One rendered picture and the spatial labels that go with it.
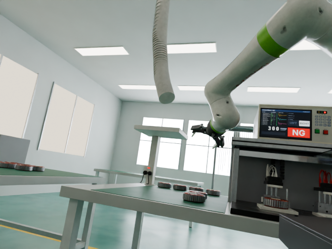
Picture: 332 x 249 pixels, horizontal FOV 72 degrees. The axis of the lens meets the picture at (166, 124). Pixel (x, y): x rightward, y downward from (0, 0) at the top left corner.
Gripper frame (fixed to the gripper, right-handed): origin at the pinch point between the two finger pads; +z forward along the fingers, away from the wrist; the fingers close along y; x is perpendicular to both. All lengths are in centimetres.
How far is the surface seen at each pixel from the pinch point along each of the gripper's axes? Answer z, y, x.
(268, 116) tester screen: -12.0, 24.1, 26.9
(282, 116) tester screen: -14.9, 30.5, 29.6
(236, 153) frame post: -5.6, 18.6, 0.4
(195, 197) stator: -9.0, 8.1, -31.7
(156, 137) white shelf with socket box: 70, -29, 10
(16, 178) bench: 16, -79, -68
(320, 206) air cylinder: -15, 63, -6
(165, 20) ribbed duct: 74, -89, 135
